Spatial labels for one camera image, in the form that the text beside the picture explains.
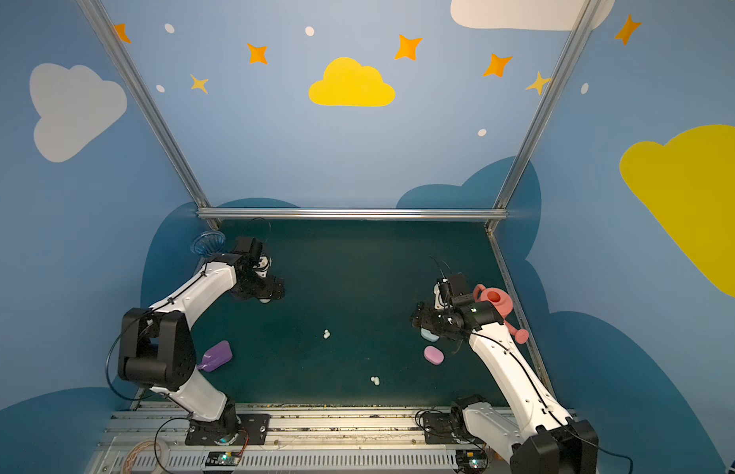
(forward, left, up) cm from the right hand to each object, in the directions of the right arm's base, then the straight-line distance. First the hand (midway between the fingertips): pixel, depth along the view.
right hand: (427, 318), depth 81 cm
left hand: (+9, +47, -3) cm, 48 cm away
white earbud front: (-14, +14, -12) cm, 23 cm away
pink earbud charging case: (-6, -3, -12) cm, 14 cm away
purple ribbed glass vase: (+18, +68, +7) cm, 70 cm away
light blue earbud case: (0, -2, -12) cm, 12 cm away
